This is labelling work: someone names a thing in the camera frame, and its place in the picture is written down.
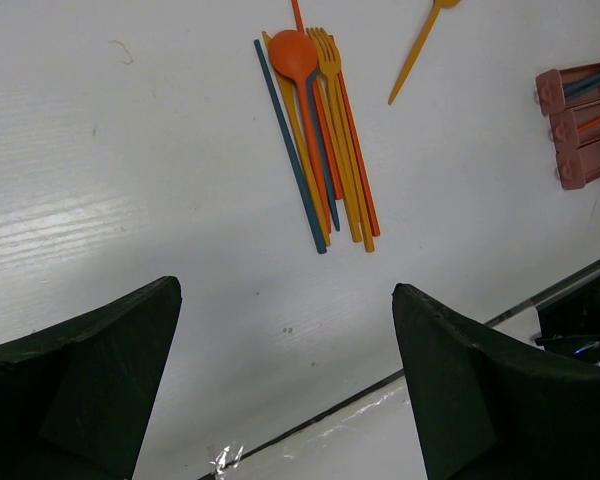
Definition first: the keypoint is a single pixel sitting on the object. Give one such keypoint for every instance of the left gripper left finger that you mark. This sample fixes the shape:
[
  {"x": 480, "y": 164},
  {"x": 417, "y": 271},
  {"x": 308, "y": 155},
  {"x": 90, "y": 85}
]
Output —
[{"x": 76, "y": 397}]

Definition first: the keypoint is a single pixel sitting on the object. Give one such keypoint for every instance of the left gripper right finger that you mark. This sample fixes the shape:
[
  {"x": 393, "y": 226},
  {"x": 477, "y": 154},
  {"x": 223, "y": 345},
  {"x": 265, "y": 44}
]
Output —
[{"x": 488, "y": 406}]

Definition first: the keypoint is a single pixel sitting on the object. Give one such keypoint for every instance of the blue spoon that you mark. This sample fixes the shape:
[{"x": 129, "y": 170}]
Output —
[{"x": 571, "y": 88}]

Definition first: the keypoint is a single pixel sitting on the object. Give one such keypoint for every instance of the yellow chopstick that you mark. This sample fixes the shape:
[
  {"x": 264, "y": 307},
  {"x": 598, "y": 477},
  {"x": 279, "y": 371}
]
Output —
[{"x": 340, "y": 157}]

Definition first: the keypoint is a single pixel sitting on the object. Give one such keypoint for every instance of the pink top container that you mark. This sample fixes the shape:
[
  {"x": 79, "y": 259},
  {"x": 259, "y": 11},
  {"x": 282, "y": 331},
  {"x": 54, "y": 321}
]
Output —
[{"x": 561, "y": 89}]

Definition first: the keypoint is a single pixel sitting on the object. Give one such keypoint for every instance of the yellow fork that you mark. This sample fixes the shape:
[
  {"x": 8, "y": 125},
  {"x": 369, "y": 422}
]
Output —
[{"x": 330, "y": 67}]

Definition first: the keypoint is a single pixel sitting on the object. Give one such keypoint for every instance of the orange spoon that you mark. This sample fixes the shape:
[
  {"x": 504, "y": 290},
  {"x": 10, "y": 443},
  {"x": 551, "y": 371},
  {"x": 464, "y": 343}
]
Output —
[{"x": 294, "y": 56}]

